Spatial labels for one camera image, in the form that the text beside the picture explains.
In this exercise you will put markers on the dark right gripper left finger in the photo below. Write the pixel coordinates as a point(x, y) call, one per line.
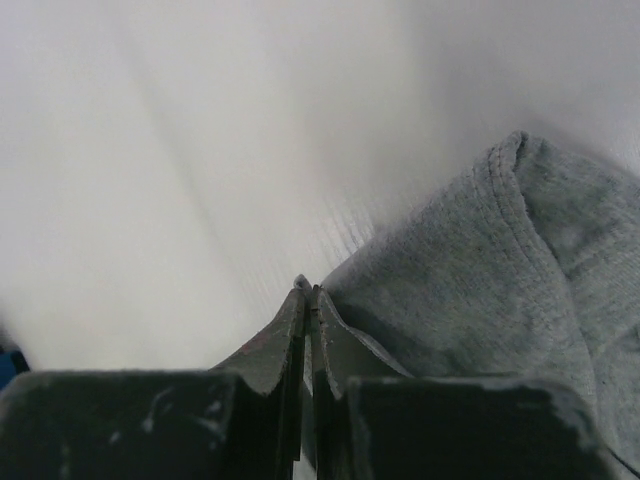
point(238, 420)

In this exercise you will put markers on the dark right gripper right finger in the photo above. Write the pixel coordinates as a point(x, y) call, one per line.
point(373, 422)

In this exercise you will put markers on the grey t-shirt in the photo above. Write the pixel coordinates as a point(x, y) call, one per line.
point(526, 264)

